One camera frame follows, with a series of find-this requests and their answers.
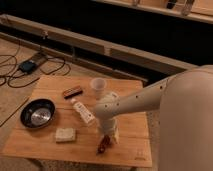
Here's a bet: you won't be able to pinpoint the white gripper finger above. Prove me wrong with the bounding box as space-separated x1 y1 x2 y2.
113 130 119 144

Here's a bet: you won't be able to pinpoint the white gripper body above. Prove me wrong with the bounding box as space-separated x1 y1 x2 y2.
98 118 118 135

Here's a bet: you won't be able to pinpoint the red pepper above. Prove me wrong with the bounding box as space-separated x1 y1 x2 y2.
97 135 111 154

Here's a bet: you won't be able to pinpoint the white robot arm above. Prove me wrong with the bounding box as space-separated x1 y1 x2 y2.
94 65 213 171

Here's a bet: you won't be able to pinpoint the white sponge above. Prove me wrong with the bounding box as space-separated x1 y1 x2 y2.
55 128 76 142

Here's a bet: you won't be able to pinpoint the white tube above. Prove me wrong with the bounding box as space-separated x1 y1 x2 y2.
70 99 95 125

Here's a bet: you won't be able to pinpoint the brown chocolate bar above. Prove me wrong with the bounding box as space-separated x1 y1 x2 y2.
62 86 83 99

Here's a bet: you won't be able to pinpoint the wooden table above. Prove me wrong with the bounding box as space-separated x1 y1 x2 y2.
2 76 152 167

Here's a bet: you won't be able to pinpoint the black metal bowl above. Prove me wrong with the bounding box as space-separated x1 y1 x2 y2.
20 99 55 129

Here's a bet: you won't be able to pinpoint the blue power adapter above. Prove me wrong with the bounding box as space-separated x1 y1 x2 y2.
18 61 36 73

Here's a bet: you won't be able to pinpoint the black floor cables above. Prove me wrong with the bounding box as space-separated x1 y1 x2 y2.
0 42 72 89

